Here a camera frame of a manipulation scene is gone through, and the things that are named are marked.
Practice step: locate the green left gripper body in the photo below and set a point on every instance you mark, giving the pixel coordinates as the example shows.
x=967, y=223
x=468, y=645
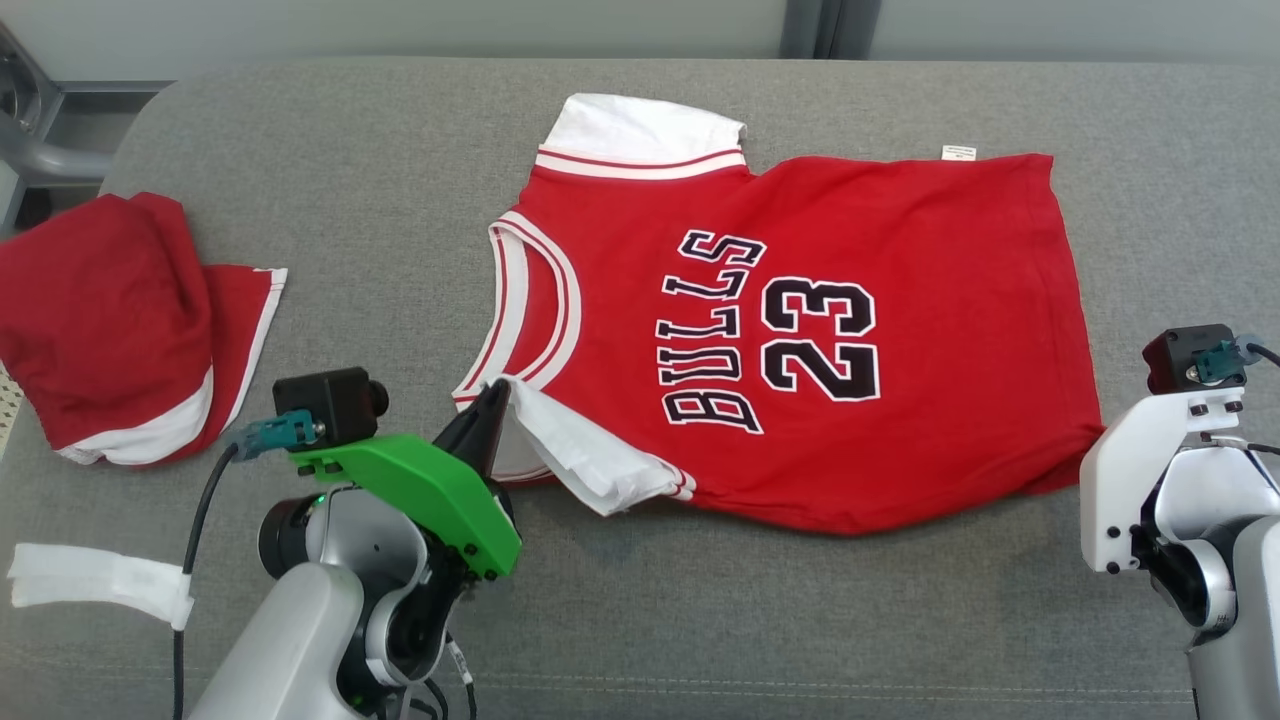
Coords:
x=440, y=490

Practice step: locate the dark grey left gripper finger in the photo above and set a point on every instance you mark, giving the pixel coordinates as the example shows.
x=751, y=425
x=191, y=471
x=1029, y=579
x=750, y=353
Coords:
x=468, y=430
x=495, y=430

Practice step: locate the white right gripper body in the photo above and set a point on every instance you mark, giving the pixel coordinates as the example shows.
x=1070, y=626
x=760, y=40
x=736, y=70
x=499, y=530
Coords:
x=1115, y=480

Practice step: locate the red Bulls 23 jersey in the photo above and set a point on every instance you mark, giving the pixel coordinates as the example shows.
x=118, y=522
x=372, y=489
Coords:
x=900, y=300

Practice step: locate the red shorts with white trim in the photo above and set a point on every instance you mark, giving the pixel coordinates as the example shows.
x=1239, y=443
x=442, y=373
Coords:
x=100, y=320

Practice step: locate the grey fabric sofa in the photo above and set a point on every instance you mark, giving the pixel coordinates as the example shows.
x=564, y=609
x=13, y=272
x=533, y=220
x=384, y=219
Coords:
x=400, y=200

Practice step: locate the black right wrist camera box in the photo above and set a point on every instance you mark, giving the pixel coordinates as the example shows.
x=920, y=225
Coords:
x=1175, y=355

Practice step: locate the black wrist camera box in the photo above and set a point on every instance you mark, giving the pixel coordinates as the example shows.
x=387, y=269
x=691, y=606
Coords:
x=1175, y=355
x=325, y=400

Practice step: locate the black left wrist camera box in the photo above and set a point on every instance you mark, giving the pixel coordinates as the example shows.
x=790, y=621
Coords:
x=325, y=400

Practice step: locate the grey partition post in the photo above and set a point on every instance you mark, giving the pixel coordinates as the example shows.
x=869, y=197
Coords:
x=830, y=25

